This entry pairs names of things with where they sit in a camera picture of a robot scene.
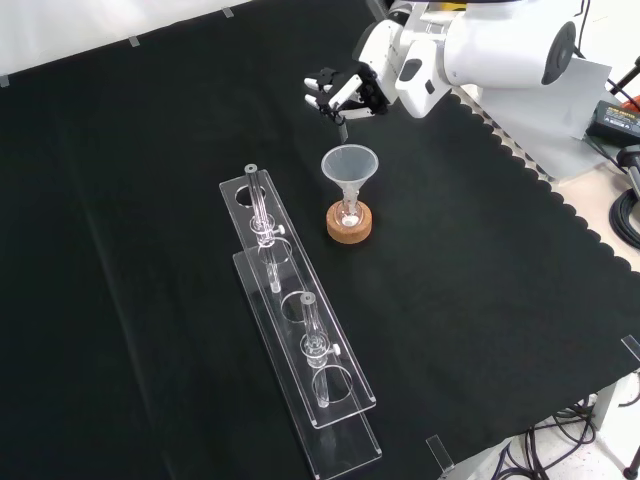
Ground black floor cables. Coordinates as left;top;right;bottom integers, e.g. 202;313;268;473
498;393;604;480

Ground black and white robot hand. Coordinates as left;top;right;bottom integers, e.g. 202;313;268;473
303;60;392;127

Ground cork ring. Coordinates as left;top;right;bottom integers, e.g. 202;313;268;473
325;200;375;246

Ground black bench cloth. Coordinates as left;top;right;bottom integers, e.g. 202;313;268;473
0;0;640;480

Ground black tripod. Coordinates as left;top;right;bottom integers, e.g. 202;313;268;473
606;53;640;97

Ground clear plastic funnel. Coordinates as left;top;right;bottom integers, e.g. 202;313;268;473
320;143;380;212

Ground small round-bottom glass flask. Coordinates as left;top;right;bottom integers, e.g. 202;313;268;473
335;197;364;229

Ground grey metal base plate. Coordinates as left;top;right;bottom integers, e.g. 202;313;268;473
448;53;614;182

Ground coiled black cable bundle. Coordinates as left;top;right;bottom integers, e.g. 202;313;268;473
609;188;640;252

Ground clear acrylic funnel stand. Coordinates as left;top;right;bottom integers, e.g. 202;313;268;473
218;163;384;480

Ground black power adapter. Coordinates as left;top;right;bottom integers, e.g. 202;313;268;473
585;99;640;148

